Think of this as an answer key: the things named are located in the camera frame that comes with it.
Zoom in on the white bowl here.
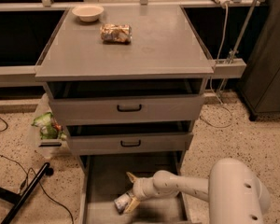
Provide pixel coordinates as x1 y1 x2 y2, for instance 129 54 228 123
72 5 104 22

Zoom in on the green chip bag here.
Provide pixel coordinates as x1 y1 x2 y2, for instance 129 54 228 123
32 112 66 140

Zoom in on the top grey drawer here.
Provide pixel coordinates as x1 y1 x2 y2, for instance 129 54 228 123
49 95 204 125

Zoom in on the clear plastic bin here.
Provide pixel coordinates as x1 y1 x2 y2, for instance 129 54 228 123
27 94 70 159

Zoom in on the black stand leg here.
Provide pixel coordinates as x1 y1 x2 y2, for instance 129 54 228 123
0 162 53 224

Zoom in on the middle grey drawer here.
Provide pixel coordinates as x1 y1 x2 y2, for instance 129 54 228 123
68 133 193 155

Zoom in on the black floor cable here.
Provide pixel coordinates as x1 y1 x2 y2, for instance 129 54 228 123
0 109 75 224

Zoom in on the bottom grey drawer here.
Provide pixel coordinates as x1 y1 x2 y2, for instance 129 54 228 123
78 152 192 224

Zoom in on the dark side cabinet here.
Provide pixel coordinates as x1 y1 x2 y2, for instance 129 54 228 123
238 0 280 121

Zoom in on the grey drawer cabinet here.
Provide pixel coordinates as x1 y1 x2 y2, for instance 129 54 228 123
35 4 215 224

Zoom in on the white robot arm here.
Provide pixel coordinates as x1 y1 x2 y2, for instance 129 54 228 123
117 158 271 224

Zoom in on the slanted metal rod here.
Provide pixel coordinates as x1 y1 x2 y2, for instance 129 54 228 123
216 0 258 96

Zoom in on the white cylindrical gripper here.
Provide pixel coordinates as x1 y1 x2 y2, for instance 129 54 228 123
124 172 156 214

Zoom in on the grey metal rail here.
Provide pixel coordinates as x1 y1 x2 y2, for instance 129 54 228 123
0 59 246 88

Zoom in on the grey drawer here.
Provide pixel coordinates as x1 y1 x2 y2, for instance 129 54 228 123
49 95 204 125
78 152 192 224
68 133 193 155

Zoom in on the crumpled snack bag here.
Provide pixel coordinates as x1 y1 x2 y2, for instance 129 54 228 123
100 23 132 44

